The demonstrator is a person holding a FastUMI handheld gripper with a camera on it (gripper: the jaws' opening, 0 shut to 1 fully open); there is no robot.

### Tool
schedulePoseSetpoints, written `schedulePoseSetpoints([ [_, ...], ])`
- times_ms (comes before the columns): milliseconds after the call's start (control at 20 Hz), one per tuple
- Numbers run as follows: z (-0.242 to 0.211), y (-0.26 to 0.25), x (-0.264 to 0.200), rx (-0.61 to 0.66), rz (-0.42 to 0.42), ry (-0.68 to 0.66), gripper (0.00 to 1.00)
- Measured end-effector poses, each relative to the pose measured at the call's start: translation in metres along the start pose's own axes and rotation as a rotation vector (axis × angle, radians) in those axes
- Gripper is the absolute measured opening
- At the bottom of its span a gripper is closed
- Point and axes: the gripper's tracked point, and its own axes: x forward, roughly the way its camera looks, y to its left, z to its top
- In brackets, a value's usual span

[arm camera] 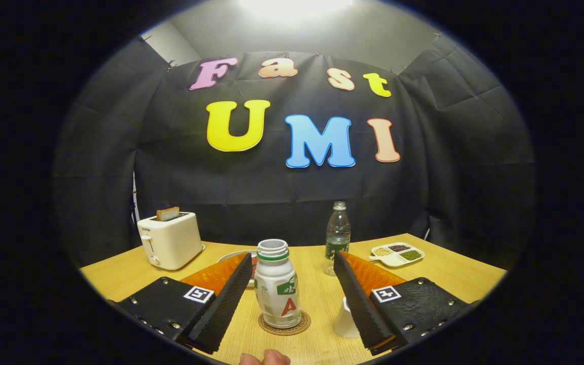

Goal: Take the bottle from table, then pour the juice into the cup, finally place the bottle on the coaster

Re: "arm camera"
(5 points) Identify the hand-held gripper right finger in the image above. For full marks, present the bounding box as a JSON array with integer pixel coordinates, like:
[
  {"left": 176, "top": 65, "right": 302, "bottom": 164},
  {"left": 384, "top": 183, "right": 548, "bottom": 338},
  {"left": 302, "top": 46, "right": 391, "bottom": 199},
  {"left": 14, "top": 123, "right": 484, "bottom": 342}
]
[{"left": 334, "top": 250, "right": 478, "bottom": 355}]

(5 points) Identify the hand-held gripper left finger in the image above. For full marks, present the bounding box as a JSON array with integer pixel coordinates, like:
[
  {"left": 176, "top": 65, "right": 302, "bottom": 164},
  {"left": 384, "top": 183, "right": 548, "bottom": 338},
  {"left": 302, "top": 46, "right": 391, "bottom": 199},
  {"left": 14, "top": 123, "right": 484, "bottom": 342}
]
[{"left": 107, "top": 252, "right": 254, "bottom": 355}]

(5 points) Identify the white cup with wooden handle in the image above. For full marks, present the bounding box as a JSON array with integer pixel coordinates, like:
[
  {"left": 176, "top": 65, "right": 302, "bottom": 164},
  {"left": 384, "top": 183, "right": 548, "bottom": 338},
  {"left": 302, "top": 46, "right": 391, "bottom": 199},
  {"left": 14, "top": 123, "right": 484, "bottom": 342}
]
[{"left": 334, "top": 297, "right": 361, "bottom": 339}]

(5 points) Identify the round cork coaster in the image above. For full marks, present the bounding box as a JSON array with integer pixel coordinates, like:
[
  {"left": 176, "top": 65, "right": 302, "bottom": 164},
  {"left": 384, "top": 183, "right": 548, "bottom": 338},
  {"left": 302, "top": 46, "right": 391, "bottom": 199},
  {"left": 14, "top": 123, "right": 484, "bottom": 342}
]
[{"left": 258, "top": 310, "right": 312, "bottom": 336}]

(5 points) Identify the white juice bottle green label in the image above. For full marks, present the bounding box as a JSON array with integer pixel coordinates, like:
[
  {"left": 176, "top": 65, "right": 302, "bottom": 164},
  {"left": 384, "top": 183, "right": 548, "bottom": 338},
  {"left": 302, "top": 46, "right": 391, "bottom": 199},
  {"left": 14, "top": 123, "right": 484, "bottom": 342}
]
[{"left": 254, "top": 239, "right": 302, "bottom": 329}]

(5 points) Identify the clear plastic water bottle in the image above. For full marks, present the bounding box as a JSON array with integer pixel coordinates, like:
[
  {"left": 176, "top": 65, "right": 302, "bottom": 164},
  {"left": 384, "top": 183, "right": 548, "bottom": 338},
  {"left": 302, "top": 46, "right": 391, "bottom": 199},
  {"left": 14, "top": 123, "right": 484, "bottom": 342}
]
[{"left": 324, "top": 201, "right": 351, "bottom": 277}]

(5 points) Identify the wooden table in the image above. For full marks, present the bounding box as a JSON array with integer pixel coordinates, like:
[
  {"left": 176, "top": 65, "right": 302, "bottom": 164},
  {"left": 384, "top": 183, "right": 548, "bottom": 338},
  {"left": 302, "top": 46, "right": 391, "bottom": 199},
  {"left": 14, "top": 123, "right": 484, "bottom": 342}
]
[{"left": 79, "top": 233, "right": 508, "bottom": 365}]

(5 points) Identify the white divided dish of beans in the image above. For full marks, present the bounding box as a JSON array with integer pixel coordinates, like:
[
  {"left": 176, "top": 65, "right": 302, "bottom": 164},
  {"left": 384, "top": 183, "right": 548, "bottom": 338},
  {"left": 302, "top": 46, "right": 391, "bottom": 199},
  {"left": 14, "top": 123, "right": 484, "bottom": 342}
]
[{"left": 369, "top": 242, "right": 425, "bottom": 268}]

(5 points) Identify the round beige plate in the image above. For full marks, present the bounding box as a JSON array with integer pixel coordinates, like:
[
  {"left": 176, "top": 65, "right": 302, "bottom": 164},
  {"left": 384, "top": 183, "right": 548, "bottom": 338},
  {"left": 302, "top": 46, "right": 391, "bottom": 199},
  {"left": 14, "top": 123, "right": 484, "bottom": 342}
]
[{"left": 217, "top": 249, "right": 260, "bottom": 289}]

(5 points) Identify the cream toaster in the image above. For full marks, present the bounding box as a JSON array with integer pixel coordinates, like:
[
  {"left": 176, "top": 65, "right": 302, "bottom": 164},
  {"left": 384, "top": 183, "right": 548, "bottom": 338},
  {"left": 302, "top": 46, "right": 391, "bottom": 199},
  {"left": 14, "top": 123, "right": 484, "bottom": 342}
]
[{"left": 137, "top": 211, "right": 205, "bottom": 271}]

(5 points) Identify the black backdrop cloth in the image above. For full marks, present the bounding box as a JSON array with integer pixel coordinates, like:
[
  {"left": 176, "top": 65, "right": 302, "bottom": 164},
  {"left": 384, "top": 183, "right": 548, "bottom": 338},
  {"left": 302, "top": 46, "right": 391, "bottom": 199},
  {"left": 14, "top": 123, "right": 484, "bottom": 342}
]
[{"left": 53, "top": 30, "right": 536, "bottom": 284}]

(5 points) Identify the ceiling light panel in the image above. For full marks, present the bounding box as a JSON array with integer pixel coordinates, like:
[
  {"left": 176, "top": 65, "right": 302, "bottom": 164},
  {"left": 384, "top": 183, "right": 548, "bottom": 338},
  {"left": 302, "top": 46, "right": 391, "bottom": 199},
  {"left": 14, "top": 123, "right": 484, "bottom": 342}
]
[{"left": 241, "top": 0, "right": 353, "bottom": 16}]

